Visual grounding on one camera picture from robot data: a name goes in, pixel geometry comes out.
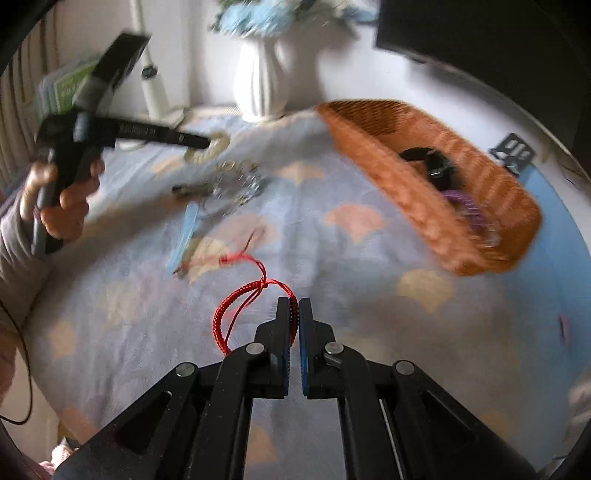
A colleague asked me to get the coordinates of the black round case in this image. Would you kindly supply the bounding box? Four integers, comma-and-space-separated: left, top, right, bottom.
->
399, 147, 462, 191

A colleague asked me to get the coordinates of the person's left hand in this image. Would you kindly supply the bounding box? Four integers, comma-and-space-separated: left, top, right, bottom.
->
21, 157, 106, 241

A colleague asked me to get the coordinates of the blue and white flower bouquet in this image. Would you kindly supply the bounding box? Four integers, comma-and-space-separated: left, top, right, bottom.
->
210, 0, 379, 38

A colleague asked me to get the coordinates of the black wall television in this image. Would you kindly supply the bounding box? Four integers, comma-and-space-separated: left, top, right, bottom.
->
375, 0, 591, 118

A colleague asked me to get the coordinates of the silver metal keychain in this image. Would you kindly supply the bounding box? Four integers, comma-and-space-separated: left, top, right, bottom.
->
172, 159, 271, 214

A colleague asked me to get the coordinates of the white desk lamp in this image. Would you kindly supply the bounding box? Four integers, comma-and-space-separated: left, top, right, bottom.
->
130, 0, 191, 129

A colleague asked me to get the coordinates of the brown wicker basket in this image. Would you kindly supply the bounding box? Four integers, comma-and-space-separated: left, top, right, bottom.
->
316, 99, 542, 277

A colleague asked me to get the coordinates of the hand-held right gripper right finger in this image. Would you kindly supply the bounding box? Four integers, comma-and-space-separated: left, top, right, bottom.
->
299, 298, 539, 480

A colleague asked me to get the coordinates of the beige rope bracelet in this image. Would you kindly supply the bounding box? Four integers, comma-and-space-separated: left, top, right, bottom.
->
184, 131, 230, 163

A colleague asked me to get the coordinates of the white ribbed vase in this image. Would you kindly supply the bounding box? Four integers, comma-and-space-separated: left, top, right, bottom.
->
233, 34, 290, 123

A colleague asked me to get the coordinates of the thin black cable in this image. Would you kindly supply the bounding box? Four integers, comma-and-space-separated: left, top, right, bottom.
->
0, 300, 34, 424

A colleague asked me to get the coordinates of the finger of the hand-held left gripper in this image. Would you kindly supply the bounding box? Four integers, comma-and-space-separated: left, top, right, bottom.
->
113, 119, 211, 150

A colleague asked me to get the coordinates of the red braided cord bracelet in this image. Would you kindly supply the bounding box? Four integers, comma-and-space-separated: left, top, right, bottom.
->
212, 228, 296, 357

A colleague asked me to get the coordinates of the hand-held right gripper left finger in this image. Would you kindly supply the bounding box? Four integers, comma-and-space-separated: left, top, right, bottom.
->
54, 296, 300, 480

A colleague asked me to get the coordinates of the person's left forearm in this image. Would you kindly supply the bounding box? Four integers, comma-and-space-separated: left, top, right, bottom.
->
0, 200, 52, 326

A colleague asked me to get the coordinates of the green cover book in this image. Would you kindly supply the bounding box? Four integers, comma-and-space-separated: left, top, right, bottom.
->
37, 53, 103, 115

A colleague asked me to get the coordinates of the fan-leaf printed cloth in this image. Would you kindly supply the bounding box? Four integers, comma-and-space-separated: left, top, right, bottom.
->
23, 108, 591, 480

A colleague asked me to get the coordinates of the purple spiral hair tie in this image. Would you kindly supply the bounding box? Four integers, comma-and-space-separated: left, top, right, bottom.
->
441, 188, 491, 237

